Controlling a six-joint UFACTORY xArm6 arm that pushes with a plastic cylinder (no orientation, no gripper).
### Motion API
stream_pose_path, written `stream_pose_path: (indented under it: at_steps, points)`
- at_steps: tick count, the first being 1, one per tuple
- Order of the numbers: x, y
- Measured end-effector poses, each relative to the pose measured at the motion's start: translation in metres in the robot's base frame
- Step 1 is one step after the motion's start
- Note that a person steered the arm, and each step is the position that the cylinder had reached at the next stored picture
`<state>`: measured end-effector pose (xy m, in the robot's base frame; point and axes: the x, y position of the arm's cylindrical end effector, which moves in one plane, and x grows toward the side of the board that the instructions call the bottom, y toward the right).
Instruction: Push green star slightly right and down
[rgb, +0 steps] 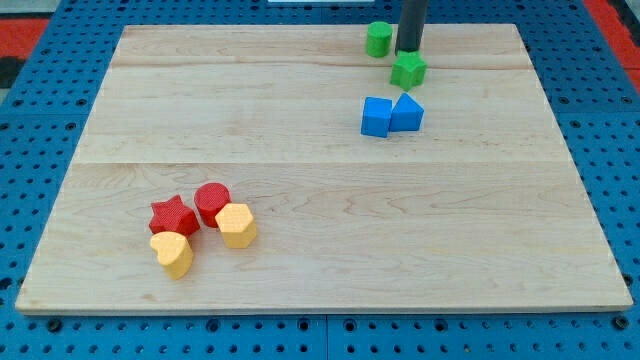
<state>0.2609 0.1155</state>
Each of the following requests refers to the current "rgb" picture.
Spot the green star block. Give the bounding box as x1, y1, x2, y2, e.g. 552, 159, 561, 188
390, 51, 427, 91

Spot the red star block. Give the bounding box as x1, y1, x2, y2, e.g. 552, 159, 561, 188
149, 195, 200, 237

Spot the blue cube block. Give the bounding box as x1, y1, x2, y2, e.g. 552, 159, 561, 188
361, 97, 392, 138

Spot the yellow hexagon block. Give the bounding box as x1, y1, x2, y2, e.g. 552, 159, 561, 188
215, 203, 257, 249

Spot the blue triangular prism block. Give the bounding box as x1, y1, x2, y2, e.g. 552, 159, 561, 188
389, 93, 424, 132

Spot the red cylinder block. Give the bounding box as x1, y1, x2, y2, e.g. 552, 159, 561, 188
194, 182, 231, 228

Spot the green cylinder block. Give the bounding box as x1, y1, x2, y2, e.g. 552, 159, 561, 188
365, 21, 393, 58

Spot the yellow heart block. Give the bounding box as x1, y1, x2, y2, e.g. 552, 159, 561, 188
150, 231, 194, 280

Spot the light wooden board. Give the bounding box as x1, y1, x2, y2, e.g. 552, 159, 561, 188
16, 24, 633, 315

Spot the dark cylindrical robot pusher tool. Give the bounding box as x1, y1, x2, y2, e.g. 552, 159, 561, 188
394, 0, 429, 54

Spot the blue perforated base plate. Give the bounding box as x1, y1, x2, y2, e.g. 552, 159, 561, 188
1, 1, 639, 359

